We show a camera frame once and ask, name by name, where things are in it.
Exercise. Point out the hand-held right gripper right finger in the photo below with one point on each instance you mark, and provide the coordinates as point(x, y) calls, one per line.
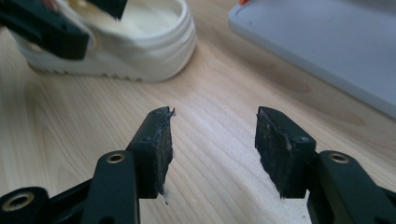
point(280, 155)

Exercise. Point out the cream clog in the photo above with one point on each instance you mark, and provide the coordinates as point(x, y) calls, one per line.
point(149, 56)

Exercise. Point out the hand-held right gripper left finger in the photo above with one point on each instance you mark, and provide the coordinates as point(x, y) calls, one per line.
point(152, 155)

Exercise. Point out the white shoe rack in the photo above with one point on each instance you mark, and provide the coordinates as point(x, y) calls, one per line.
point(311, 31)

